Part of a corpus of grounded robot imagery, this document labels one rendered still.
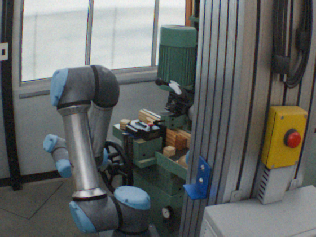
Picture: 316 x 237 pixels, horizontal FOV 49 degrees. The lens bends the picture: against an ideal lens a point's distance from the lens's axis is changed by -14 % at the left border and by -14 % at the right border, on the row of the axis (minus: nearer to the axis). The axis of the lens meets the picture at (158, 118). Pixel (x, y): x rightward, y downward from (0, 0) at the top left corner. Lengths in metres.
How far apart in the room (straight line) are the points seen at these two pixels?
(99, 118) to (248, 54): 0.72
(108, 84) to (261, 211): 0.64
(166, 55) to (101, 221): 0.93
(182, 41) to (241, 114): 1.04
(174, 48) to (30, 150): 1.78
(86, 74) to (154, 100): 2.32
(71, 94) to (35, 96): 1.89
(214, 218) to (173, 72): 1.11
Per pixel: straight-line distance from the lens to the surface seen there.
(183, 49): 1.83
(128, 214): 1.24
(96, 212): 1.20
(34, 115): 3.12
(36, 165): 3.30
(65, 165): 1.48
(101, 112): 1.34
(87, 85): 1.21
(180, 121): 2.00
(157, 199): 1.99
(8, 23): 2.82
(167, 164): 1.84
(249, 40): 0.78
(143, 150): 1.84
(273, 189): 0.90
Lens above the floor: 1.71
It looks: 21 degrees down
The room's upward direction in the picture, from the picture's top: 3 degrees clockwise
